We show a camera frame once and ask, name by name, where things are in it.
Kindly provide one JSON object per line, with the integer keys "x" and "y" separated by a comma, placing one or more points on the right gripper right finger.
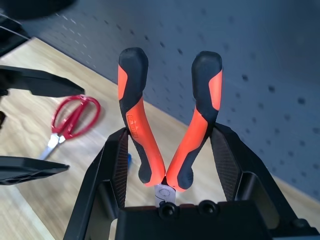
{"x": 237, "y": 162}

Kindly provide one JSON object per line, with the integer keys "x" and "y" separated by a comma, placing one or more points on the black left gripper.
{"x": 1, "y": 120}

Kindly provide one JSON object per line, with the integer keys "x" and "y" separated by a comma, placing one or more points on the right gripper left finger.
{"x": 100, "y": 180}

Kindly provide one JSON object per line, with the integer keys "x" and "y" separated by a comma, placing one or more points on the orange and black pliers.
{"x": 140, "y": 120}

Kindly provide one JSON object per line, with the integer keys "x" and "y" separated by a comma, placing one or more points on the grey perforated pegboard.
{"x": 225, "y": 37}

